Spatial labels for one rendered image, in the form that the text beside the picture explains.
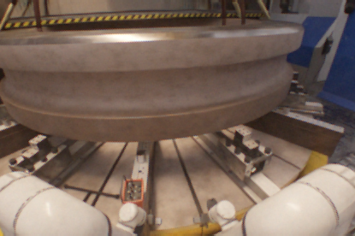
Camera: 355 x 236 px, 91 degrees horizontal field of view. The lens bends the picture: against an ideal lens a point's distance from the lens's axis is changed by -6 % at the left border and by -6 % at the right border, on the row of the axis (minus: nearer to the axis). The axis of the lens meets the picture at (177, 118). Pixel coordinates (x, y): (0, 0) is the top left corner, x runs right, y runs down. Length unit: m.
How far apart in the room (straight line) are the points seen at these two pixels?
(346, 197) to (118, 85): 1.56
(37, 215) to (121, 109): 1.36
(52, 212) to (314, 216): 0.50
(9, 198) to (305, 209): 0.60
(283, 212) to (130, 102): 1.48
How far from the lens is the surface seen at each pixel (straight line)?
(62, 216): 0.45
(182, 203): 1.94
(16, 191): 0.53
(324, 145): 2.94
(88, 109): 1.85
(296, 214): 0.45
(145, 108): 1.68
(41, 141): 2.25
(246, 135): 1.95
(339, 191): 0.52
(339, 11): 7.00
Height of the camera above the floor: 1.90
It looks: 30 degrees down
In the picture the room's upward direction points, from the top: 1 degrees counter-clockwise
